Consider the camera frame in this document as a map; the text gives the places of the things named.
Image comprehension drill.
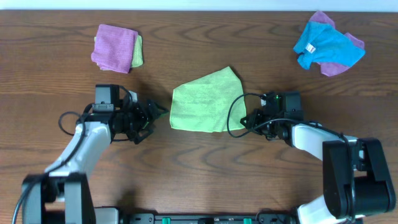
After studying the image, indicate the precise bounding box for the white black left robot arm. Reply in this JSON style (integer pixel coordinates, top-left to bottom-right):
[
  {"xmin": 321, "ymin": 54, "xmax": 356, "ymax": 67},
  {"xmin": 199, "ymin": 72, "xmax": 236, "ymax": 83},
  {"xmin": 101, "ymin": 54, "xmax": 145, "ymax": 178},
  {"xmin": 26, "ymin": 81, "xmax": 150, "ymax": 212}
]
[{"xmin": 12, "ymin": 84, "xmax": 168, "ymax": 223}]

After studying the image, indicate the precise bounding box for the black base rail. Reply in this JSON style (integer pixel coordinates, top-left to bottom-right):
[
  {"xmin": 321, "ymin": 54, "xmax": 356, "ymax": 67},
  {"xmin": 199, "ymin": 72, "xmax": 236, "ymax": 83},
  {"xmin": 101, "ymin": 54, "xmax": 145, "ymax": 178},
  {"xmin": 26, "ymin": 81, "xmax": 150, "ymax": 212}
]
[{"xmin": 93, "ymin": 207, "xmax": 364, "ymax": 224}]

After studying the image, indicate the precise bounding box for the folded purple cloth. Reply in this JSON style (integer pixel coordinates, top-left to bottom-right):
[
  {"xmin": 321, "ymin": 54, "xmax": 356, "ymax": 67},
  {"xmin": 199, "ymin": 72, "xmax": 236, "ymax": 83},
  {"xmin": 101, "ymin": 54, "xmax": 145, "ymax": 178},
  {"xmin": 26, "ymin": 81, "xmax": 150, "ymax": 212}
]
[{"xmin": 91, "ymin": 24, "xmax": 138, "ymax": 73}]

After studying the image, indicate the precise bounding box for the blue cloth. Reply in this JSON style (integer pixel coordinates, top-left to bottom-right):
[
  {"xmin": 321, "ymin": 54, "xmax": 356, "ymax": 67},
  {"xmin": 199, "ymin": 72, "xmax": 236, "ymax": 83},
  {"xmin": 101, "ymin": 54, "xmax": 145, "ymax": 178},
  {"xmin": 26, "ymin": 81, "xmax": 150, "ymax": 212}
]
[{"xmin": 293, "ymin": 21, "xmax": 366, "ymax": 70}]

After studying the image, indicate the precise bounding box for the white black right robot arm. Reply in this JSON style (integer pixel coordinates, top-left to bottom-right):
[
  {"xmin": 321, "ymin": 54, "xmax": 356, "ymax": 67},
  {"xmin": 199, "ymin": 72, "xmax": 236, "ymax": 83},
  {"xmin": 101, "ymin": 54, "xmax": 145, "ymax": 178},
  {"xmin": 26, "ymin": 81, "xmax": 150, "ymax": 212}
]
[{"xmin": 240, "ymin": 91, "xmax": 396, "ymax": 223}]

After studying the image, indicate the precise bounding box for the crumpled purple cloth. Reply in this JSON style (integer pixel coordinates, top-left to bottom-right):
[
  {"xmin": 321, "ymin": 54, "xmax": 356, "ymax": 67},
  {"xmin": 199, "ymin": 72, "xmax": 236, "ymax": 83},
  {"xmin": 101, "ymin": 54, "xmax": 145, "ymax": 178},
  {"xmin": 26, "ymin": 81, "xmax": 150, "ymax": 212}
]
[{"xmin": 309, "ymin": 11, "xmax": 365, "ymax": 77}]

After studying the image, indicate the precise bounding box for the yellow-green cloth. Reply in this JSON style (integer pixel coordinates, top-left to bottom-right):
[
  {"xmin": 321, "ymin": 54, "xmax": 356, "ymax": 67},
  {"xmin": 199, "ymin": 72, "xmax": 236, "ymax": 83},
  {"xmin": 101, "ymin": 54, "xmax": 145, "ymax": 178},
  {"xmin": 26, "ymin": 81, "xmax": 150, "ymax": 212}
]
[{"xmin": 170, "ymin": 67, "xmax": 246, "ymax": 133}]

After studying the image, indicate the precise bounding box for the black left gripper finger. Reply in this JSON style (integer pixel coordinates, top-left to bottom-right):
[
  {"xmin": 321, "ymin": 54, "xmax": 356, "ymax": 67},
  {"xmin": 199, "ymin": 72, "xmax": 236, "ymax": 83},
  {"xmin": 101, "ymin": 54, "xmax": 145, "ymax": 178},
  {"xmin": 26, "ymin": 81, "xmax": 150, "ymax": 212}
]
[
  {"xmin": 147, "ymin": 100, "xmax": 169, "ymax": 120},
  {"xmin": 132, "ymin": 123, "xmax": 154, "ymax": 144}
]

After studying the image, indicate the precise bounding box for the folded light green cloth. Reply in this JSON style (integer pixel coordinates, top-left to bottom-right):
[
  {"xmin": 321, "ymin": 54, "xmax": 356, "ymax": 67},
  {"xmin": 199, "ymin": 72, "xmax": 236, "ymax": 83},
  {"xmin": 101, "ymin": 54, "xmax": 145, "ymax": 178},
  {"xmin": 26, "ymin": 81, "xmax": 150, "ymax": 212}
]
[{"xmin": 97, "ymin": 35, "xmax": 144, "ymax": 72}]

